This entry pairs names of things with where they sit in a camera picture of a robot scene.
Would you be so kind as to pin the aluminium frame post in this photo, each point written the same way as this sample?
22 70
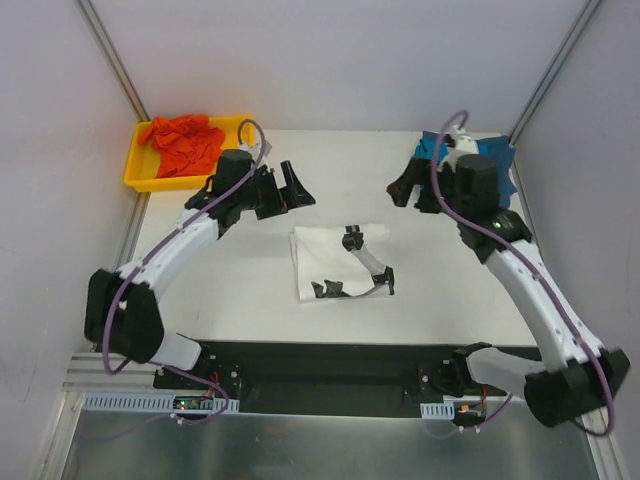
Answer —
109 51
577 29

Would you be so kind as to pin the front aluminium rail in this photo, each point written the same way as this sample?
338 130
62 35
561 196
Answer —
86 373

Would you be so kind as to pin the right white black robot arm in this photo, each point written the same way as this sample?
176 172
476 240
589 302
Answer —
575 374

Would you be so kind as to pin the folded blue t shirt stack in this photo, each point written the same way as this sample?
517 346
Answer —
497 148

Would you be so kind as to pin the orange t shirt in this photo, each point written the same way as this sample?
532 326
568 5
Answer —
188 145

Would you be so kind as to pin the white t shirt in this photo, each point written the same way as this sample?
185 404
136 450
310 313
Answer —
335 262

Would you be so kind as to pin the grey cable duct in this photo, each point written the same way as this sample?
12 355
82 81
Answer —
444 411
158 403

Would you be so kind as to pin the left grey cable duct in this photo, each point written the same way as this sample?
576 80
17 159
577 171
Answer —
158 403

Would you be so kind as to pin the right aluminium frame post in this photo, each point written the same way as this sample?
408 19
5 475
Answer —
577 29

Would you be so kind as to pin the right grey cable duct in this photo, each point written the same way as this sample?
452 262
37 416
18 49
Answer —
444 411

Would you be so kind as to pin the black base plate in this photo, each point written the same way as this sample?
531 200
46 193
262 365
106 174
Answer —
361 380

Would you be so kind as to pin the yellow plastic bin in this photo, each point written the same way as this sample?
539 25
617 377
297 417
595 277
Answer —
143 161

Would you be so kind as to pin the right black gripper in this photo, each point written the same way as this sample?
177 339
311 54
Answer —
427 189

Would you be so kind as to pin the left aluminium frame post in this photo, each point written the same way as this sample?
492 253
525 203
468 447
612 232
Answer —
109 51

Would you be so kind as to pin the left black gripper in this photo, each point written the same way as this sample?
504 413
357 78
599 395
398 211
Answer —
275 195

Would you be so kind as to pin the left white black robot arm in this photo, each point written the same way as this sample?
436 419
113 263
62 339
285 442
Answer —
122 310

